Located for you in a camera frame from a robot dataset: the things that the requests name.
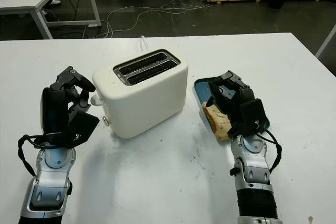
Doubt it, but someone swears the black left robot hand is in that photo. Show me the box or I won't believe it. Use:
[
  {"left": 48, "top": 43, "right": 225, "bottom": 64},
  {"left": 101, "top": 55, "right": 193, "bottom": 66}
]
[{"left": 39, "top": 66, "right": 97, "bottom": 141}]

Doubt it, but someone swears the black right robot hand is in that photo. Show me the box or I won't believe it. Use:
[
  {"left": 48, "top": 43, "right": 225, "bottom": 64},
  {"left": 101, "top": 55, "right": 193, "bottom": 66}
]
[{"left": 207, "top": 70, "right": 256, "bottom": 137}]

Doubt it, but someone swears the slice of bread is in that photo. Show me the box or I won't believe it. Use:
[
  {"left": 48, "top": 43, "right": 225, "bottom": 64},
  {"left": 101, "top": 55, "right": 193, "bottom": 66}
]
[{"left": 201, "top": 100, "right": 233, "bottom": 141}]

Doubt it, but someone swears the blue tray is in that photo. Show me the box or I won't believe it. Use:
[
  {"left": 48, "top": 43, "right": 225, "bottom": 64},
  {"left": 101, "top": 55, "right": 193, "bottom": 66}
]
[{"left": 193, "top": 77, "right": 271, "bottom": 142}]

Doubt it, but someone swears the white two-slot toaster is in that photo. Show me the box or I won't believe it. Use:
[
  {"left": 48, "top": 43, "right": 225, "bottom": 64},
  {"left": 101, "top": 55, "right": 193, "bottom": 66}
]
[{"left": 91, "top": 48, "right": 189, "bottom": 140}]

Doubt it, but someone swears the white table leg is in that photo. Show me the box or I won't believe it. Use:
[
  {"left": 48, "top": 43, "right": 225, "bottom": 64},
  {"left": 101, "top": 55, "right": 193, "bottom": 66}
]
[{"left": 314, "top": 23, "right": 336, "bottom": 59}]

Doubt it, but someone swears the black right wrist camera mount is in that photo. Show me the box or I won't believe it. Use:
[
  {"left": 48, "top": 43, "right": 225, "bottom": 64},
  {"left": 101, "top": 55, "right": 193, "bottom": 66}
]
[{"left": 240, "top": 98, "right": 269, "bottom": 137}]

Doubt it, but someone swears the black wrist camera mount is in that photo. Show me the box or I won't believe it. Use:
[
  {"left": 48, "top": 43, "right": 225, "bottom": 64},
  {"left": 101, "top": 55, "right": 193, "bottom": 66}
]
[
  {"left": 240, "top": 98, "right": 269, "bottom": 137},
  {"left": 33, "top": 110, "right": 101, "bottom": 149}
]

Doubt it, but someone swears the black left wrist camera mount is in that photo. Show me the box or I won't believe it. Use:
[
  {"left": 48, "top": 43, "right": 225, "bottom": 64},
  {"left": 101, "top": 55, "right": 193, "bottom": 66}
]
[{"left": 33, "top": 110, "right": 101, "bottom": 149}]

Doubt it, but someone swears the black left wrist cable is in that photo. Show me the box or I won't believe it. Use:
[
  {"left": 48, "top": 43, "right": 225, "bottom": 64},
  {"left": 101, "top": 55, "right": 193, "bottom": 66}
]
[{"left": 17, "top": 134, "right": 38, "bottom": 176}]

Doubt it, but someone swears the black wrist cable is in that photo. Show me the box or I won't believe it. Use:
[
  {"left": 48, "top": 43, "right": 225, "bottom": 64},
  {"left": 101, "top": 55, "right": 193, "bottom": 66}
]
[
  {"left": 17, "top": 134, "right": 38, "bottom": 176},
  {"left": 258, "top": 129, "right": 283, "bottom": 175}
]

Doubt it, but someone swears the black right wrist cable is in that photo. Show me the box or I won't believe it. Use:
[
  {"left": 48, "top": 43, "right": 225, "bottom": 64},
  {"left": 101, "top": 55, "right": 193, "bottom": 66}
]
[{"left": 258, "top": 129, "right": 283, "bottom": 175}]

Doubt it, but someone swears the white cable on floor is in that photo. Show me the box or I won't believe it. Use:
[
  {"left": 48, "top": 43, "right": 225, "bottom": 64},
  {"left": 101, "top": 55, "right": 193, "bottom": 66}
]
[{"left": 99, "top": 0, "right": 211, "bottom": 39}]

